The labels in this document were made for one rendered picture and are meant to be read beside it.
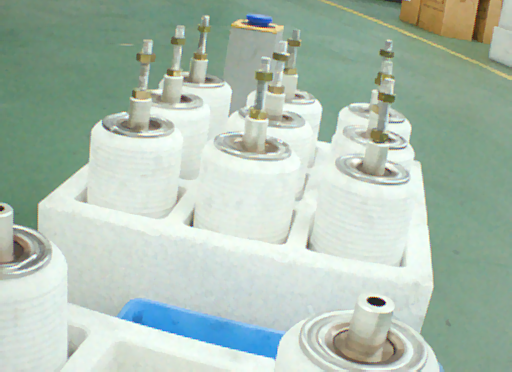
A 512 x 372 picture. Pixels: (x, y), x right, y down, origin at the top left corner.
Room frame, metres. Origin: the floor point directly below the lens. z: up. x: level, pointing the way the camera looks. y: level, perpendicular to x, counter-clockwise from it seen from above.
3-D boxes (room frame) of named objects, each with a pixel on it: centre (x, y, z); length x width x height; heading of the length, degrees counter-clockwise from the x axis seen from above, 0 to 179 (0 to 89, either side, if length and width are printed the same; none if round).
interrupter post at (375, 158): (0.67, -0.11, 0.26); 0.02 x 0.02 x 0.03
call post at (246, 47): (1.10, 0.04, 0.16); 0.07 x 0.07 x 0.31; 83
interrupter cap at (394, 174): (0.67, -0.11, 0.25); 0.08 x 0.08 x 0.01
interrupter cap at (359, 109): (0.90, -0.14, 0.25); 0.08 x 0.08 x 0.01
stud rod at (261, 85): (0.68, 0.01, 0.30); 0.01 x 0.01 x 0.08; 10
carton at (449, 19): (4.53, -1.04, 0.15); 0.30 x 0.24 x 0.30; 20
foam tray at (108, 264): (0.80, 0.00, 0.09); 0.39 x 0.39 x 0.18; 83
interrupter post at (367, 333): (0.35, -0.07, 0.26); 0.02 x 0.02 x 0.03
